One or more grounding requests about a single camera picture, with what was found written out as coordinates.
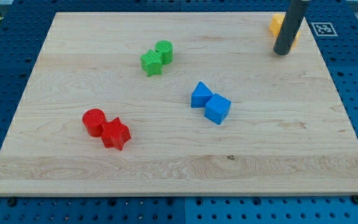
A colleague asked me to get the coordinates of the blue triangle block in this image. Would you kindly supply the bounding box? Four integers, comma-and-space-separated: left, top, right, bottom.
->
191, 82, 214, 108

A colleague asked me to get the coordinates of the blue cube block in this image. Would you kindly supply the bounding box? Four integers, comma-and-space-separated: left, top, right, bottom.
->
204, 94, 231, 125

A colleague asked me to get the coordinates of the green star block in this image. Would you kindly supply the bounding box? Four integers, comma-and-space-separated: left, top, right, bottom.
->
140, 49, 163, 77

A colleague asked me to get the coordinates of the wooden board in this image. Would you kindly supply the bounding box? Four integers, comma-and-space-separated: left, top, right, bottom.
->
0, 12, 358, 197

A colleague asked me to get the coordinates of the green cylinder block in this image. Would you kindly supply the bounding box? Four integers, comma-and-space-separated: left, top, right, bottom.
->
155, 40, 173, 65

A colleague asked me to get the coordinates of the red star block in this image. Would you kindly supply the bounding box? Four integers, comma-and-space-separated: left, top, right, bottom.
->
101, 117, 131, 151

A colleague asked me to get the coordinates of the red cylinder block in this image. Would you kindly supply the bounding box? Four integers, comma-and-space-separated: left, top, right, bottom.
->
82, 108, 106, 138

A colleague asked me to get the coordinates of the yellow block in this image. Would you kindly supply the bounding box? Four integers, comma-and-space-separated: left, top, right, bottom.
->
269, 14, 301, 49

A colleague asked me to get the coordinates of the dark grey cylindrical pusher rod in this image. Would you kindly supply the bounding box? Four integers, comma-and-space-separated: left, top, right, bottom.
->
273, 0, 310, 56

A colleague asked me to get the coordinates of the white fiducial marker tag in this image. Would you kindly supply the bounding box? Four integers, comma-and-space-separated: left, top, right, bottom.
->
311, 22, 337, 37

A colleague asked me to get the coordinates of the black bolt left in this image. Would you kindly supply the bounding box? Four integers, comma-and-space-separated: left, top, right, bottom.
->
6, 197, 17, 207

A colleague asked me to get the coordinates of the black bolt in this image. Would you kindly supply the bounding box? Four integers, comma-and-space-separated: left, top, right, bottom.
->
351, 195, 358, 205
6, 197, 17, 207

